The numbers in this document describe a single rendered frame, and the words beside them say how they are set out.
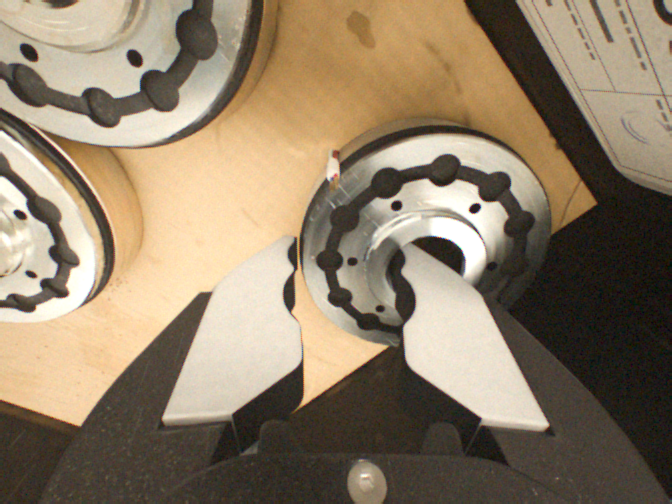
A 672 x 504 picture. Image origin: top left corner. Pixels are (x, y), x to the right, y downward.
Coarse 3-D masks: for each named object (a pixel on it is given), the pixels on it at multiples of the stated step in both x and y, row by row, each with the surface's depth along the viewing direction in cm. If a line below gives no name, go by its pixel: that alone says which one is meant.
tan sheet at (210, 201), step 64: (320, 0) 10; (384, 0) 10; (448, 0) 10; (320, 64) 11; (384, 64) 11; (448, 64) 11; (256, 128) 12; (320, 128) 12; (512, 128) 12; (192, 192) 14; (256, 192) 14; (576, 192) 14; (192, 256) 16; (64, 320) 18; (128, 320) 18; (320, 320) 18; (0, 384) 21; (64, 384) 21; (320, 384) 21
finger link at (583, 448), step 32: (512, 320) 8; (512, 352) 7; (544, 352) 7; (544, 384) 6; (576, 384) 6; (544, 416) 6; (576, 416) 6; (608, 416) 6; (480, 448) 6; (512, 448) 5; (544, 448) 5; (576, 448) 5; (608, 448) 5; (544, 480) 5; (576, 480) 5; (608, 480) 5; (640, 480) 5
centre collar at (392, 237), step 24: (408, 216) 11; (432, 216) 10; (456, 216) 11; (384, 240) 11; (408, 240) 11; (456, 240) 11; (480, 240) 11; (384, 264) 11; (456, 264) 12; (480, 264) 12; (384, 288) 12
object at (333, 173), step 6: (330, 150) 12; (336, 150) 12; (330, 156) 11; (336, 156) 11; (330, 162) 10; (336, 162) 10; (330, 168) 9; (336, 168) 9; (330, 174) 9; (336, 174) 9; (330, 180) 9; (336, 180) 8; (330, 186) 9; (336, 186) 8
